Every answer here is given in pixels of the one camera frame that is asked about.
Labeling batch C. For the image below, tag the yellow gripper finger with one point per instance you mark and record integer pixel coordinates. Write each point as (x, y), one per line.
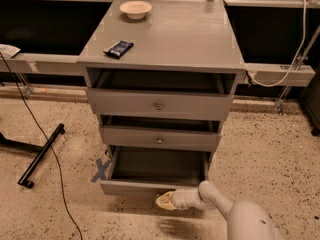
(165, 201)

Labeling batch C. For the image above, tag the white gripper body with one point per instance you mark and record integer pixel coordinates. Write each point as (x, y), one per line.
(179, 201)

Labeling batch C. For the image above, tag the grey bottom drawer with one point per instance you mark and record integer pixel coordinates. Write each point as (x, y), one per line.
(149, 172)

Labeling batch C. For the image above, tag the grey drawer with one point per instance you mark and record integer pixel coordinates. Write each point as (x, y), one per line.
(161, 94)
(149, 172)
(178, 134)

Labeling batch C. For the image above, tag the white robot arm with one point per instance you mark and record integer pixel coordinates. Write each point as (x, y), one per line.
(246, 220)

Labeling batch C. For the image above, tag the grey middle drawer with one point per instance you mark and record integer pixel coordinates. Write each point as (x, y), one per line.
(178, 134)

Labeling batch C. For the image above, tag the grey top drawer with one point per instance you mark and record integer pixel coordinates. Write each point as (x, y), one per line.
(161, 94)

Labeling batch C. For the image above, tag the grey wooden drawer cabinet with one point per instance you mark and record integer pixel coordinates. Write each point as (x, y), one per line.
(165, 40)

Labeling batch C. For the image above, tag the blue tape cross mark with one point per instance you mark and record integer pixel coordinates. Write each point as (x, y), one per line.
(101, 170)

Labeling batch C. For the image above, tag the black floor stand base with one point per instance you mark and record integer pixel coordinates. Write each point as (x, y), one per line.
(39, 150)

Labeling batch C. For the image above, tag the dark blue snack packet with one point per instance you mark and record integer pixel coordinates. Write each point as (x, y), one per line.
(118, 50)

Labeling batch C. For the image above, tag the dark box at right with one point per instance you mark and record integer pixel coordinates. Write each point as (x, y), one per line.
(310, 97)

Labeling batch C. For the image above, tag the cream ceramic bowl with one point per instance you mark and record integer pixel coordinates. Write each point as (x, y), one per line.
(136, 10)

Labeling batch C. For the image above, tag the white paper sheet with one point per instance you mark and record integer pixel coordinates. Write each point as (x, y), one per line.
(9, 51)

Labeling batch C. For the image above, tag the grey metal frame rail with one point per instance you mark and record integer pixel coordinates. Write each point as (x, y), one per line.
(262, 74)

